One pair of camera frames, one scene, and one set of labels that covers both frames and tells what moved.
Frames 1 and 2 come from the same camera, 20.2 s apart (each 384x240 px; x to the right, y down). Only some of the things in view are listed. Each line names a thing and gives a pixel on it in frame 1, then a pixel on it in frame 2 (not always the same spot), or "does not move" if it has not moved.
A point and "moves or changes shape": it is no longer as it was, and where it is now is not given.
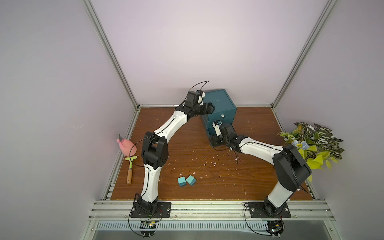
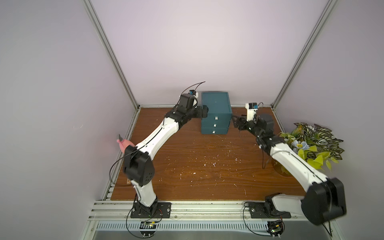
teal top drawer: (228, 113) moves or changes shape
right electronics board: (275, 227) does not move
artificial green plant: (316, 142) does not move
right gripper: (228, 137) -> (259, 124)
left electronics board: (147, 228) does not move
